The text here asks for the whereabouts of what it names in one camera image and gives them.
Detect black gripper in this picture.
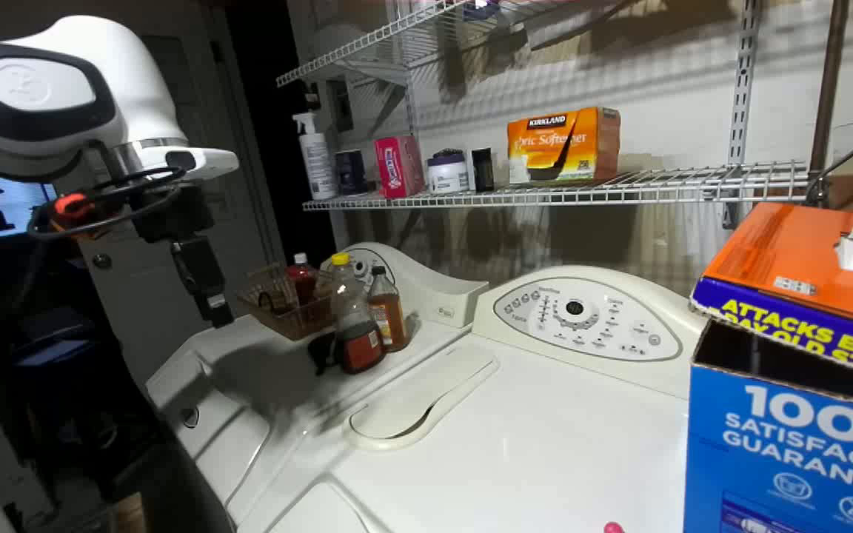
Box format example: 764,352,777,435
133,182,237,328

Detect brown wicker basket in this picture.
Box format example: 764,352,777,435
237,265,343,345

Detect white dryer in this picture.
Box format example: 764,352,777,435
143,241,494,533

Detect black small cup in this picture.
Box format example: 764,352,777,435
306,331,343,380

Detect yellow cap plastic bottle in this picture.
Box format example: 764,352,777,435
321,250,389,377

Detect white spray bottle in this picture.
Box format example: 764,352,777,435
292,106,340,206

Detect dark small jar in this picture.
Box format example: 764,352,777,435
332,148,370,198

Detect amber glass bottle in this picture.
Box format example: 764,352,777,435
364,265,413,355

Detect pink box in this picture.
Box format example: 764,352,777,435
374,134,428,206

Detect white jar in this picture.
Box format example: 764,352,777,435
423,148,474,198

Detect black small container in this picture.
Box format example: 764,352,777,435
468,145,499,197

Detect white washing machine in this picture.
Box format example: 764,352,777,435
229,265,712,533

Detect orange Kirkland box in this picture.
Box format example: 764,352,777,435
503,105,626,189

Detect oval washer control panel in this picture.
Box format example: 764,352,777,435
493,277,688,364

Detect blue orange detergent box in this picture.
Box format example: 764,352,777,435
681,203,853,533

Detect brown vertical pole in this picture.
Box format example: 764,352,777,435
802,0,853,208

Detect white wire shelf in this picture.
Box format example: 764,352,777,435
300,160,817,216
272,0,474,92

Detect white slotted shelf rail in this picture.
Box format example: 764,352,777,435
722,0,768,232

